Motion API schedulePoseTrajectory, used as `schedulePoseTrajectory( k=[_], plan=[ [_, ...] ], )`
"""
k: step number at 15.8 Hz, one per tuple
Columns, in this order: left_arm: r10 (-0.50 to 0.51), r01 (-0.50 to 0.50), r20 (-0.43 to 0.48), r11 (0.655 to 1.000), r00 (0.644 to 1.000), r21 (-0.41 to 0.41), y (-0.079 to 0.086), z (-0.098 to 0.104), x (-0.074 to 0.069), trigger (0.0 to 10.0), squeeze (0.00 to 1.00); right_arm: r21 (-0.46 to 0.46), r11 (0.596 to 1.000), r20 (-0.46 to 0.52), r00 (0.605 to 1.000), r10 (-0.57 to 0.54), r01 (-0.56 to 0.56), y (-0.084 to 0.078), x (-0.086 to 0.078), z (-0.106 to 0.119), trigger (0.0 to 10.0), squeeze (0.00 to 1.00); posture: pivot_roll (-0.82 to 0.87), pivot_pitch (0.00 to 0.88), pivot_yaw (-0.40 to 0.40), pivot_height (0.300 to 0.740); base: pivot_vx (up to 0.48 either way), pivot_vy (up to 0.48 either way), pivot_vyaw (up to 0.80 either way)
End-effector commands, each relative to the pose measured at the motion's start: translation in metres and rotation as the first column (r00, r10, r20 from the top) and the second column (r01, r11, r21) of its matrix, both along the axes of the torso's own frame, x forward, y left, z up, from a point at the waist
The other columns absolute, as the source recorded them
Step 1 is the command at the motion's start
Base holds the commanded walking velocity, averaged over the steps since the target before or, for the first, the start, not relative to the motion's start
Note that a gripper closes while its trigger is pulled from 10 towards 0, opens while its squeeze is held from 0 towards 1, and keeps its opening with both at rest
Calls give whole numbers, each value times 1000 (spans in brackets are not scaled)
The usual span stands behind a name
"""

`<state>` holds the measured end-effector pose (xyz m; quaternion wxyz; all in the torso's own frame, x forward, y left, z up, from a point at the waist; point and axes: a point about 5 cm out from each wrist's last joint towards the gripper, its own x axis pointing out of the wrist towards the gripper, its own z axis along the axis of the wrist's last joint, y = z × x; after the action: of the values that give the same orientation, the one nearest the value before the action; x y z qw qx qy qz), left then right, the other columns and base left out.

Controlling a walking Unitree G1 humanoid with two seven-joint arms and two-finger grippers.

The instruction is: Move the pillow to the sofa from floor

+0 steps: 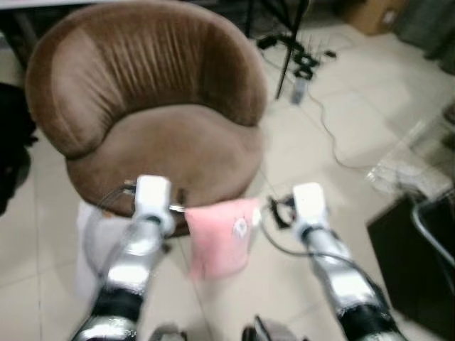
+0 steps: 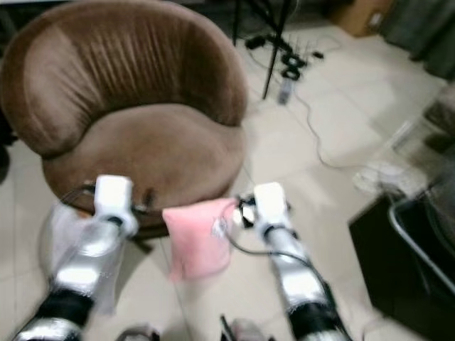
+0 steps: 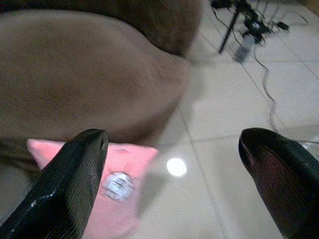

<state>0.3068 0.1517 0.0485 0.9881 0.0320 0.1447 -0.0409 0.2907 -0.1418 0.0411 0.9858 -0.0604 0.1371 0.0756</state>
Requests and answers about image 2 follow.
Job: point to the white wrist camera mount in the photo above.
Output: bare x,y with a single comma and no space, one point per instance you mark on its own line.
270,202
114,193

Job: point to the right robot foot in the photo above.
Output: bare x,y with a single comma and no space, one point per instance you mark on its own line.
249,332

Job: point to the chrome tube frame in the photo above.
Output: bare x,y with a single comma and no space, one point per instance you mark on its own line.
409,238

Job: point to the grey power strip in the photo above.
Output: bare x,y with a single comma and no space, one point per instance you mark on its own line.
285,91

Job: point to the brown cardboard box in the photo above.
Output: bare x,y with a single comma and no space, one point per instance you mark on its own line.
362,15

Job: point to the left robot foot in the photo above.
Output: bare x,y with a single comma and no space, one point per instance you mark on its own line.
143,334

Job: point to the clear plastic bag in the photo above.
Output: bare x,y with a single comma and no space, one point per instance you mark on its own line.
391,174

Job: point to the black cabinet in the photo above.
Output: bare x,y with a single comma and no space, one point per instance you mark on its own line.
391,263

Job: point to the pink printed pillow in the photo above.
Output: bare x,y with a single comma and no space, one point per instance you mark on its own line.
195,241

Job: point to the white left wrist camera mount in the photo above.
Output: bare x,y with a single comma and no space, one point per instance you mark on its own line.
114,193

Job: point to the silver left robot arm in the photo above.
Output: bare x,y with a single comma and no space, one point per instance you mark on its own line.
92,259

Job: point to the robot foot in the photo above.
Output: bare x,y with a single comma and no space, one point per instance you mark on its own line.
143,334
249,332

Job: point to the grey curtain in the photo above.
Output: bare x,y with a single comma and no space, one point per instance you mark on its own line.
423,32

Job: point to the brown velvet tub sofa chair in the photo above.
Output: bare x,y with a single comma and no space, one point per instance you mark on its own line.
121,71

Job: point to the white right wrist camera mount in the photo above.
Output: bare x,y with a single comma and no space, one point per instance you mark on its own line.
270,202

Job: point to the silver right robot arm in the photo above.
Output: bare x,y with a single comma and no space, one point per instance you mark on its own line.
291,264

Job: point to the black tripod stand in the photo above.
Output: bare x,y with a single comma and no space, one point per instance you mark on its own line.
271,67

